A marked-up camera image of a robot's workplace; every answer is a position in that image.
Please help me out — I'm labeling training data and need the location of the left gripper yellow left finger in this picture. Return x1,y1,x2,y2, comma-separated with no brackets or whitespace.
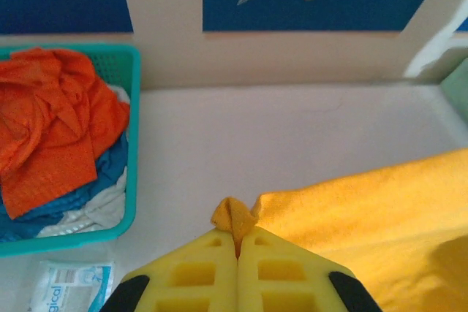
100,229,239,312

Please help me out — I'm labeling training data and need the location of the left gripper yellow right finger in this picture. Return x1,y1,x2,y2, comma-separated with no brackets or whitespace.
238,226,383,312

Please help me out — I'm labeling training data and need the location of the yellow t-shirt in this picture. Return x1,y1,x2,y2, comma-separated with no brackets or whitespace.
211,147,468,312

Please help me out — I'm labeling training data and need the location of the white t-shirt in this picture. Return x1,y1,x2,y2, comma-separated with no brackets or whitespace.
36,83,132,238

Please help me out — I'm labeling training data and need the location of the white surgical mask packet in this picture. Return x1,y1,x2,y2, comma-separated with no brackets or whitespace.
27,260,116,312

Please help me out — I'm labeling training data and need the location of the blue t-shirt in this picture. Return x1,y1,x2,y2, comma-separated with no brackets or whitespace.
0,132,129,243

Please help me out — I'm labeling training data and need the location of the teal plastic basket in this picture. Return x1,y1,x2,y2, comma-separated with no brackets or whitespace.
0,44,142,257

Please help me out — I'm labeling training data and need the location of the orange t-shirt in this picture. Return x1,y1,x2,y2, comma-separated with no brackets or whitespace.
0,47,132,221

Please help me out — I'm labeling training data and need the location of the aluminium frame post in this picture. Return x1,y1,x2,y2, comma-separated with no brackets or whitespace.
404,0,468,79

